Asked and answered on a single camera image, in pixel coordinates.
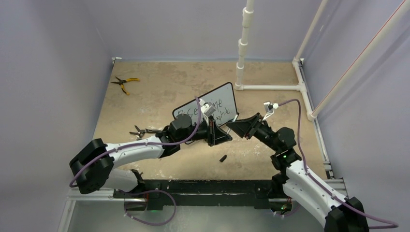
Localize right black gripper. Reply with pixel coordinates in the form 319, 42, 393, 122
227, 113, 280, 152

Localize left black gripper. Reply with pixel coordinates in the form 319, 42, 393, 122
178, 116, 232, 146

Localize black marker cap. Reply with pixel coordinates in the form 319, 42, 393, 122
219, 155, 227, 162

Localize small black-framed whiteboard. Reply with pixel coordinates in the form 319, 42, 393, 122
172, 82, 238, 126

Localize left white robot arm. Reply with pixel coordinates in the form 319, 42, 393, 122
69, 114, 232, 198

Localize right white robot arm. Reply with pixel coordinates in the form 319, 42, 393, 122
227, 113, 369, 232

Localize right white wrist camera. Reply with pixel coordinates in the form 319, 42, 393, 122
263, 101, 279, 121

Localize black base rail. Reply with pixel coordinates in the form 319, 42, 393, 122
67, 178, 350, 212

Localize black handled pliers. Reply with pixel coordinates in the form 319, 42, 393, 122
129, 125, 161, 141

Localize yellow handled pliers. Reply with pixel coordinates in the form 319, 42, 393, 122
111, 76, 140, 96

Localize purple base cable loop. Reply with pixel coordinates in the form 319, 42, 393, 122
123, 189, 177, 226

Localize white PVC pipe frame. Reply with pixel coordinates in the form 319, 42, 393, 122
234, 0, 410, 122

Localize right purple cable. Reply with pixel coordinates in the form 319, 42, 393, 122
275, 98, 399, 230

